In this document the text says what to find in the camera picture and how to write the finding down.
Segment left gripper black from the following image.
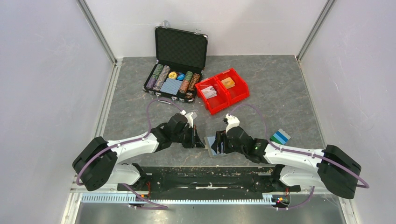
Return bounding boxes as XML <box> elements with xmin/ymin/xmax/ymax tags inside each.
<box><xmin>172</xmin><ymin>125</ymin><xmax>205</xmax><ymax>148</ymax></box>

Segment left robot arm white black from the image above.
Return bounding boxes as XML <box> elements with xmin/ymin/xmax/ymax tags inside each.
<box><xmin>72</xmin><ymin>112</ymin><xmax>204</xmax><ymax>191</ymax></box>

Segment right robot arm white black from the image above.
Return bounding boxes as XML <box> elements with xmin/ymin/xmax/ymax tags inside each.
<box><xmin>211</xmin><ymin>126</ymin><xmax>361</xmax><ymax>199</ymax></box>

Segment white cards in bin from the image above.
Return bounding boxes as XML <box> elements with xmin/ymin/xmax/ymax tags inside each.
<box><xmin>201</xmin><ymin>86</ymin><xmax>217</xmax><ymax>99</ymax></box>

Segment orange cards in bin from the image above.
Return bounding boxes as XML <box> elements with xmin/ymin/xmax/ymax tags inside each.
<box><xmin>221</xmin><ymin>77</ymin><xmax>235</xmax><ymax>89</ymax></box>

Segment blue playing card deck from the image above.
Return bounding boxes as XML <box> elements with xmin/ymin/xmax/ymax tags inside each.
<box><xmin>160</xmin><ymin>78</ymin><xmax>182</xmax><ymax>95</ymax></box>

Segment left red plastic bin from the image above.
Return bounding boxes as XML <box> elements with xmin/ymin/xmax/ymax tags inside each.
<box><xmin>195</xmin><ymin>77</ymin><xmax>231</xmax><ymax>115</ymax></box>

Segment red plastic bin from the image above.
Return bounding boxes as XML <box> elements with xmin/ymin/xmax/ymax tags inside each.
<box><xmin>215</xmin><ymin>68</ymin><xmax>250</xmax><ymax>105</ymax></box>
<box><xmin>195</xmin><ymin>77</ymin><xmax>231</xmax><ymax>115</ymax></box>

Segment right red plastic bin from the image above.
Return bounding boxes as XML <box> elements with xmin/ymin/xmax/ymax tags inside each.
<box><xmin>215</xmin><ymin>68</ymin><xmax>250</xmax><ymax>105</ymax></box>

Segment green blue toy brick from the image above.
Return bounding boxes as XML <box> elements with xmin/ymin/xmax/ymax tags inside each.
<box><xmin>270</xmin><ymin>129</ymin><xmax>291</xmax><ymax>145</ymax></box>

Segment black poker chip case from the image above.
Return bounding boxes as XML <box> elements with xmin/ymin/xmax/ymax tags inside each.
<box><xmin>142</xmin><ymin>21</ymin><xmax>209</xmax><ymax>103</ymax></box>

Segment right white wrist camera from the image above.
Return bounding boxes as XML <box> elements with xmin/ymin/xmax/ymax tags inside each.
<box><xmin>223</xmin><ymin>113</ymin><xmax>240</xmax><ymax>133</ymax></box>

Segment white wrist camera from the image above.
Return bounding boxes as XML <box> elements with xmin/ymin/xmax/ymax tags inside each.
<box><xmin>223</xmin><ymin>113</ymin><xmax>240</xmax><ymax>133</ymax></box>
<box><xmin>180</xmin><ymin>110</ymin><xmax>197</xmax><ymax>127</ymax></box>

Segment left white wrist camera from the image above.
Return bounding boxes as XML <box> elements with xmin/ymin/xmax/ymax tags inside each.
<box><xmin>180</xmin><ymin>110</ymin><xmax>197</xmax><ymax>127</ymax></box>

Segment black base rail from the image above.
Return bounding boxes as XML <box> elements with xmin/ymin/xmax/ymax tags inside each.
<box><xmin>130</xmin><ymin>166</ymin><xmax>301</xmax><ymax>200</ymax></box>

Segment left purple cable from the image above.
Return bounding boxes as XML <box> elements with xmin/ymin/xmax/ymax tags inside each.
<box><xmin>76</xmin><ymin>98</ymin><xmax>186</xmax><ymax>210</ymax></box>

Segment white cable duct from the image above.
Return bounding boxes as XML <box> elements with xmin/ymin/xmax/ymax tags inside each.
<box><xmin>81</xmin><ymin>193</ymin><xmax>276</xmax><ymax>205</ymax></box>

